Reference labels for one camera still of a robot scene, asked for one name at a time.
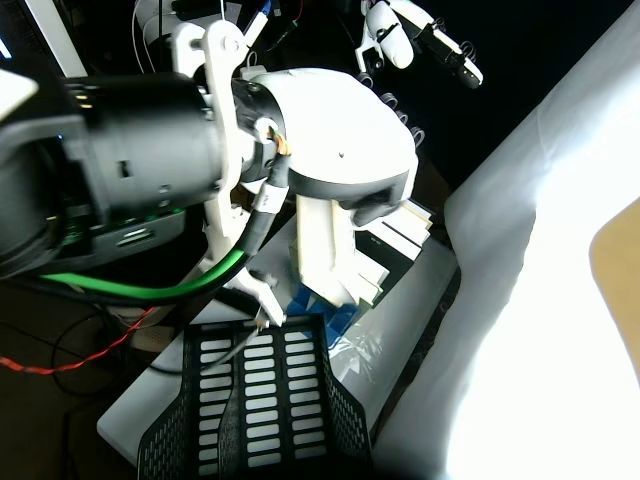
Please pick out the white backdrop cloth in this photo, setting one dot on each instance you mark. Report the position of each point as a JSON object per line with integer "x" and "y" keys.
{"x": 500, "y": 250}

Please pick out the white panel with light strip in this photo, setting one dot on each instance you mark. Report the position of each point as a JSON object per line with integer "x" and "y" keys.
{"x": 55, "y": 35}

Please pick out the pale green book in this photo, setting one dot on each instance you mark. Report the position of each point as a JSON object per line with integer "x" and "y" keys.
{"x": 370, "y": 292}

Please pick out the black three-slot file tray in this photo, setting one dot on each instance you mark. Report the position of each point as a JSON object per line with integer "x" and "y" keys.
{"x": 235, "y": 400}

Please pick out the blue metal bookend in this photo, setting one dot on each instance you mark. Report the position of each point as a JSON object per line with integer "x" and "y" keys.
{"x": 340, "y": 320}

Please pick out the clear plastic film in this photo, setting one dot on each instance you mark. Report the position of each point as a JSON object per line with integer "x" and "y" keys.
{"x": 357, "y": 355}

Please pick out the white spine book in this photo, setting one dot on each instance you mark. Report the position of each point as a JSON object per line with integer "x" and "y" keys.
{"x": 412, "y": 222}

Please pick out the tan rounded board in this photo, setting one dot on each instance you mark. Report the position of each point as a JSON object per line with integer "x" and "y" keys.
{"x": 617, "y": 280}

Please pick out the black Let It Be book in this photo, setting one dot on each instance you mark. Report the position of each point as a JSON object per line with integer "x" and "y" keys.
{"x": 395, "y": 247}

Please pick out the white curved robot body shell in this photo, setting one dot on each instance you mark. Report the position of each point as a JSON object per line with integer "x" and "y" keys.
{"x": 155, "y": 27}

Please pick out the white usb adapter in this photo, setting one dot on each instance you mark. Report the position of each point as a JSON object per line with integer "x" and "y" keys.
{"x": 256, "y": 25}

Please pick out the cream yellow spine book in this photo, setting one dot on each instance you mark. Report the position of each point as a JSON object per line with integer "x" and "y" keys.
{"x": 425, "y": 210}

